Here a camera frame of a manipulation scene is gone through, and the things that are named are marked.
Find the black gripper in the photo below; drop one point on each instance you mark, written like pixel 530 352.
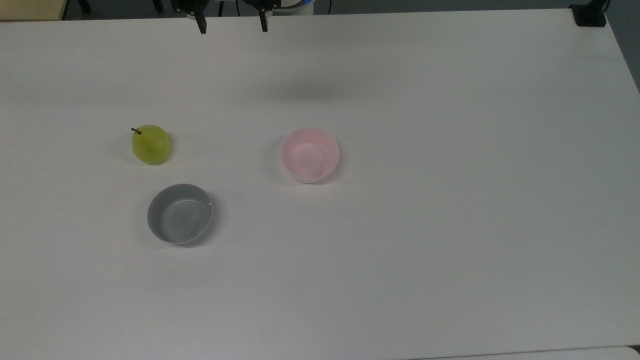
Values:
pixel 250 3

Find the green pear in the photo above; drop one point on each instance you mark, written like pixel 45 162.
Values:
pixel 151 146

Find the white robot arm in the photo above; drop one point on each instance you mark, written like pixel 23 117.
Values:
pixel 297 6

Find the pink bowl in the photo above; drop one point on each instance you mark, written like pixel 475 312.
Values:
pixel 310 155

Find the grey bowl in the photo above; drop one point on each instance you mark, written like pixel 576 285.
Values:
pixel 180 217

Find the black chair leg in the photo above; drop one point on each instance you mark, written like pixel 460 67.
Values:
pixel 158 5
pixel 85 5

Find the beige cabinet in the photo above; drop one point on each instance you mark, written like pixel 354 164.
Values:
pixel 30 9

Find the black table clamp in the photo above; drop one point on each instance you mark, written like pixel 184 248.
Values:
pixel 590 15

